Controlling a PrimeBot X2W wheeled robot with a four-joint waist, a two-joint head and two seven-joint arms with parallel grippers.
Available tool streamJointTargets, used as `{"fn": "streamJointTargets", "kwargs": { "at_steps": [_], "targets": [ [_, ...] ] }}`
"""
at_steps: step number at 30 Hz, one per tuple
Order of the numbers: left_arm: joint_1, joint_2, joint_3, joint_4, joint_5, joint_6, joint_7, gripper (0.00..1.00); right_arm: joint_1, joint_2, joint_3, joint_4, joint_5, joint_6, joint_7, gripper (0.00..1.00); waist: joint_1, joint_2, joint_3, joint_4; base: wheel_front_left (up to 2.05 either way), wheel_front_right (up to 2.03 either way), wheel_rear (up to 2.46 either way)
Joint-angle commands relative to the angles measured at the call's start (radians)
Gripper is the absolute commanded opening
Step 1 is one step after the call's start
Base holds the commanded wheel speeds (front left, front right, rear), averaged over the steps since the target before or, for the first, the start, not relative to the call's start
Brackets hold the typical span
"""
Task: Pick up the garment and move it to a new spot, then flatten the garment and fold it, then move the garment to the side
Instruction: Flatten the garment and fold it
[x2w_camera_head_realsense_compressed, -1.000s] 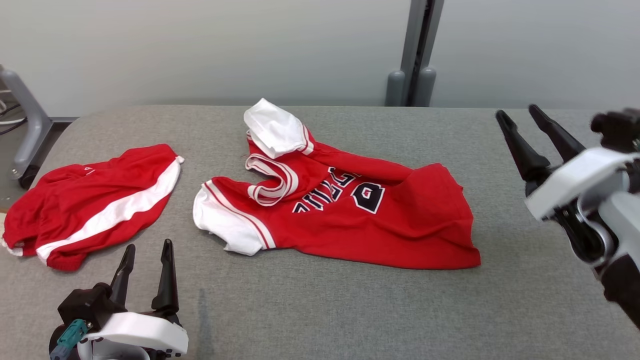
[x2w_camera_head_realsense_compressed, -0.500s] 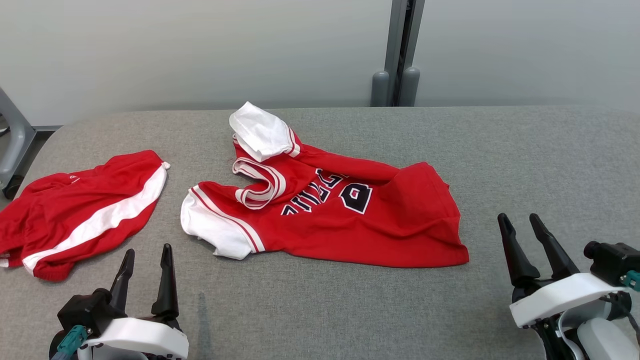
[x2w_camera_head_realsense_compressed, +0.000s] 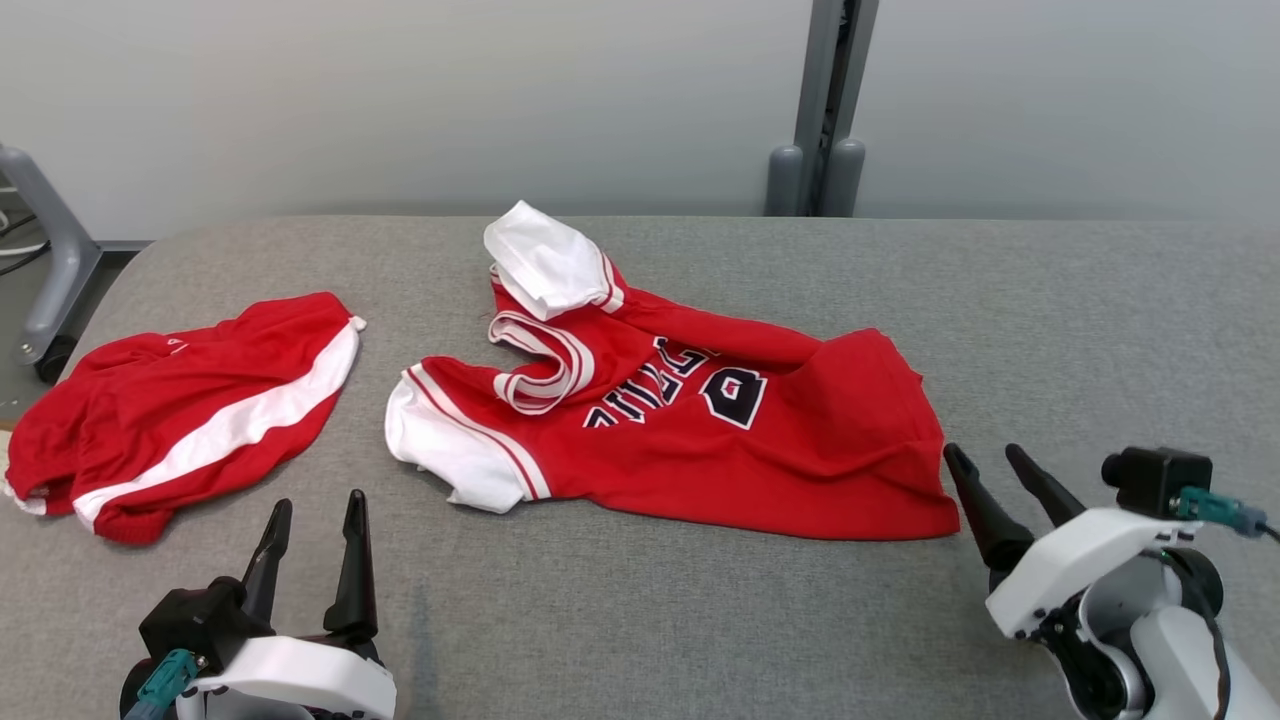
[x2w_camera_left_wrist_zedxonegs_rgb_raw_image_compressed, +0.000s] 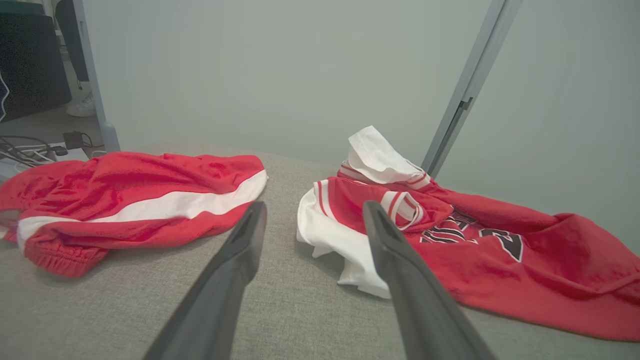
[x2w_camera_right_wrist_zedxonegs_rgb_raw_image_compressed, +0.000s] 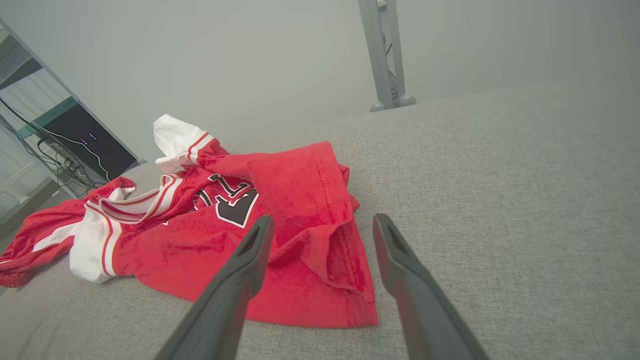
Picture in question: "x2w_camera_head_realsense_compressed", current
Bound grey tubular stand leg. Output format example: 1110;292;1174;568
0;143;104;367

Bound teal camera cable plug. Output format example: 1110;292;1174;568
124;648;207;720
1174;486;1280;541

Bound red white basketball jersey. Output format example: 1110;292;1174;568
384;200;962;542

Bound teal left camera cable plug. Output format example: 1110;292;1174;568
124;648;207;720

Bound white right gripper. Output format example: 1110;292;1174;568
943;442;1198;642

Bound teal right camera cable plug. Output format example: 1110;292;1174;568
1174;486;1280;541

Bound black caster wheel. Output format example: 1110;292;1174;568
34;335;79;387

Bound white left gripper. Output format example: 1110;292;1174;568
174;489;398;720

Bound black floor cable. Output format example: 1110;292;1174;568
0;210;49;278

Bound grey partition post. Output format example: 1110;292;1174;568
793;0;881;218

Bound grey fabric upholstered platform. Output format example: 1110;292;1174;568
0;214;1280;720

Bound red shorts with white stripe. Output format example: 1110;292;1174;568
0;291;367;546

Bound grey rounded post foot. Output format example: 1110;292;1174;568
823;137;867;218
765;144;805;218

